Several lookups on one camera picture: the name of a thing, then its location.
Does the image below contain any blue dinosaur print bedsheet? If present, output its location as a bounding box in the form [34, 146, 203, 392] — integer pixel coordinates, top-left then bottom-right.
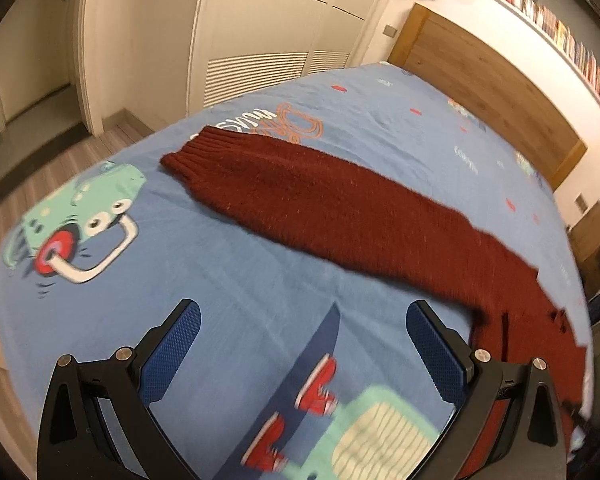
[0, 63, 593, 479]

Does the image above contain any white wardrobe with louvres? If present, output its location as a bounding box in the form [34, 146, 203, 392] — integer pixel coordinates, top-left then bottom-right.
[186, 0, 380, 115]

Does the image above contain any dark red knitted sweater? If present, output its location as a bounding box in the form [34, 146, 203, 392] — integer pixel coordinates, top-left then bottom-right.
[159, 126, 592, 478]

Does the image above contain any wooden headboard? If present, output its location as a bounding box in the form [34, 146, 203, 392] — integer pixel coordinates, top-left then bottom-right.
[388, 3, 588, 190]

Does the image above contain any grey wall switch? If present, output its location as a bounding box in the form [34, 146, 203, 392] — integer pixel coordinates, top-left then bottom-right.
[382, 25, 398, 38]

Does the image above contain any row of books on shelf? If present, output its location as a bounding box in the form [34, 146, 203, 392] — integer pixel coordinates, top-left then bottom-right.
[458, 0, 600, 126]

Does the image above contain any wooden bedside cabinet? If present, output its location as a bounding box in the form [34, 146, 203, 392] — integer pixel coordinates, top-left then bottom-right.
[569, 202, 600, 296]

